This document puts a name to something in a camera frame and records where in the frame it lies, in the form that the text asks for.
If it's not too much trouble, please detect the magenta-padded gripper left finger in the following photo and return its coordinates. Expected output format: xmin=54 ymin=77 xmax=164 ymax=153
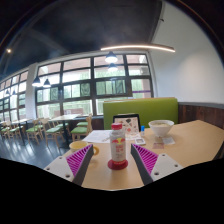
xmin=43 ymin=143 xmax=95 ymax=186

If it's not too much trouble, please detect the pinkish paper card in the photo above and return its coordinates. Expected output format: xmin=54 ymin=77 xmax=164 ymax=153
xmin=152 ymin=142 xmax=165 ymax=150

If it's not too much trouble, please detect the black-framed tablet with pictures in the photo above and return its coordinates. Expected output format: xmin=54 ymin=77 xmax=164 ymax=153
xmin=112 ymin=113 xmax=142 ymax=140

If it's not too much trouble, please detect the red-capped drink bottle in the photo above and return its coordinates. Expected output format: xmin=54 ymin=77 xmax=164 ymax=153
xmin=109 ymin=122 xmax=127 ymax=166

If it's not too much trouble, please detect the white paper napkin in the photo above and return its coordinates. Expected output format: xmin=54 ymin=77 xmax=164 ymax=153
xmin=162 ymin=136 xmax=176 ymax=146

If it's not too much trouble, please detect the green bench backrest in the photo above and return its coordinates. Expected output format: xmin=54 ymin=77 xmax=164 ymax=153
xmin=102 ymin=97 xmax=179 ymax=131

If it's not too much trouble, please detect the cream mug with yellow handle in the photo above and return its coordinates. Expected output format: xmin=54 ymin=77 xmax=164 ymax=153
xmin=68 ymin=140 xmax=100 ymax=158

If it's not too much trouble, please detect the wooden dining table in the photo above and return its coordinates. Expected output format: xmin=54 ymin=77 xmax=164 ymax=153
xmin=49 ymin=113 xmax=83 ymax=148

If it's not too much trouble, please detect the group of pendant lamps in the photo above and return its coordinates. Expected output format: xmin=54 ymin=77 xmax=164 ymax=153
xmin=31 ymin=50 xmax=119 ymax=88

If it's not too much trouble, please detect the group of green-seated wooden chairs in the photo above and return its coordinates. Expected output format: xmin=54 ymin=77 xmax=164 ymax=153
xmin=0 ymin=114 xmax=94 ymax=148

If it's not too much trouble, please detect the white bowl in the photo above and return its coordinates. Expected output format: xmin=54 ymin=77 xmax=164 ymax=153
xmin=148 ymin=119 xmax=175 ymax=138

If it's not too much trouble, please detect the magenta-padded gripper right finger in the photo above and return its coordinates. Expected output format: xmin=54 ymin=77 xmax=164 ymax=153
xmin=129 ymin=143 xmax=184 ymax=186

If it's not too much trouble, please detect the long linear ceiling light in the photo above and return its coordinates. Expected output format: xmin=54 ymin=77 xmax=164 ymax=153
xmin=99 ymin=43 xmax=176 ymax=54

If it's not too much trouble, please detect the flat round red coaster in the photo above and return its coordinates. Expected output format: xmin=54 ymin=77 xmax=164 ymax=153
xmin=107 ymin=158 xmax=129 ymax=171

